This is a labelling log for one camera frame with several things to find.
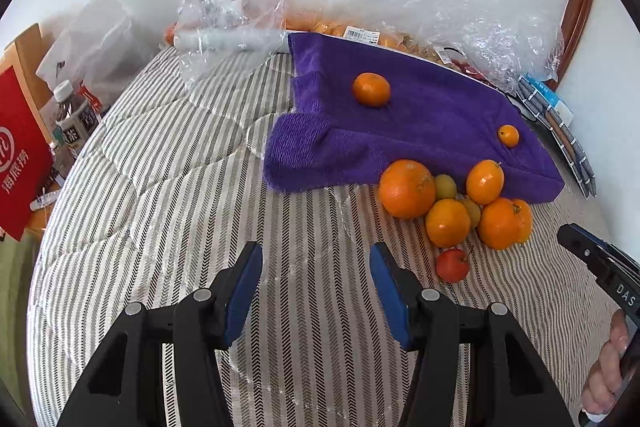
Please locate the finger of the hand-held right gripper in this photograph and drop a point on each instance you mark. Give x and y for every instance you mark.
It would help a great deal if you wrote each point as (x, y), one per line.
(582, 247)

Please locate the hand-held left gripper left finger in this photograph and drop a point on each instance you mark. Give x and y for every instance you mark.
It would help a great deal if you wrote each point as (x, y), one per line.
(242, 292)

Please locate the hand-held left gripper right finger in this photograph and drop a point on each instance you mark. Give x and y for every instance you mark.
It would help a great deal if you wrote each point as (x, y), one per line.
(392, 297)

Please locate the medium orange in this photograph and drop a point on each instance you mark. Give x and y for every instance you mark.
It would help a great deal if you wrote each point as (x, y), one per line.
(485, 183)
(447, 223)
(501, 224)
(527, 217)

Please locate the small red apple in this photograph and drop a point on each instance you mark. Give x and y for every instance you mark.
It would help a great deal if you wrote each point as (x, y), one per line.
(452, 266)

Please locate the large orange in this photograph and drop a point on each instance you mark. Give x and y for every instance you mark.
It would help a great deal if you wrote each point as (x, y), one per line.
(406, 189)

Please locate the green plum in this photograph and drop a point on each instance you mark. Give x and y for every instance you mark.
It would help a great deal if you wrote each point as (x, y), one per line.
(473, 211)
(446, 187)

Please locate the small kumquat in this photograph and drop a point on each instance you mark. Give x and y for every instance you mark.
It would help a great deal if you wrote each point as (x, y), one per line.
(508, 136)

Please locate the purple towel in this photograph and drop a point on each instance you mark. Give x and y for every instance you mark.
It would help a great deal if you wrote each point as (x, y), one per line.
(425, 117)

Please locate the mandarin orange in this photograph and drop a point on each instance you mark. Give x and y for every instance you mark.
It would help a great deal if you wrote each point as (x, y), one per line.
(371, 90)

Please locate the person's right hand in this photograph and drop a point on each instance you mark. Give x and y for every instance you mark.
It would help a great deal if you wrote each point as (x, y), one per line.
(607, 369)

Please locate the blue plaid folded cloth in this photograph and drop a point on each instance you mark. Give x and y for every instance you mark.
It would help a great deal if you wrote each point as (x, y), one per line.
(570, 147)

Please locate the striped grey white blanket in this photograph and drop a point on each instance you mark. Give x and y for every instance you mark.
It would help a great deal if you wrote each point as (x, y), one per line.
(175, 207)

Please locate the blue tissue box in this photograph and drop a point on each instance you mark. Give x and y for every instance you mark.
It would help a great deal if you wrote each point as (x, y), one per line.
(552, 99)

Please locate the clear water bottle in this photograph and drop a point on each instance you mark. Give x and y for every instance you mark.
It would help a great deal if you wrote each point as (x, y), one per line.
(75, 122)

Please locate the clear bag of brown fruit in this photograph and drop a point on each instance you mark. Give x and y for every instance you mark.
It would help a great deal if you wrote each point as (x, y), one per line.
(475, 27)

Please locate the red labelled packet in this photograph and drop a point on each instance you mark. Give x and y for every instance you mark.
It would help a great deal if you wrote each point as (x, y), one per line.
(91, 99)

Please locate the white plastic-wrapped roll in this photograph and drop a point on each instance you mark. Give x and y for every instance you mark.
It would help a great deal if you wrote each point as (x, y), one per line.
(225, 40)

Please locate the red paper bag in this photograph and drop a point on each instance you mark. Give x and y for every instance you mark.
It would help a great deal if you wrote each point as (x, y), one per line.
(20, 147)

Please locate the clear bag of oranges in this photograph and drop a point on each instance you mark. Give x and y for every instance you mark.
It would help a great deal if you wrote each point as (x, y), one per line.
(325, 28)

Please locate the white plastic bag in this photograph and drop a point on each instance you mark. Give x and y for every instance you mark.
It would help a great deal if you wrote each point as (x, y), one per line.
(90, 47)

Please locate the crumpled clear plastic bag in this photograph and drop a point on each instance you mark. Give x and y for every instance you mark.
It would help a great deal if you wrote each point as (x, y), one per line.
(235, 2)

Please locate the wooden door frame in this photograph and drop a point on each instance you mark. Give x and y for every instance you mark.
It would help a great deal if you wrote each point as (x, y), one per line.
(580, 7)

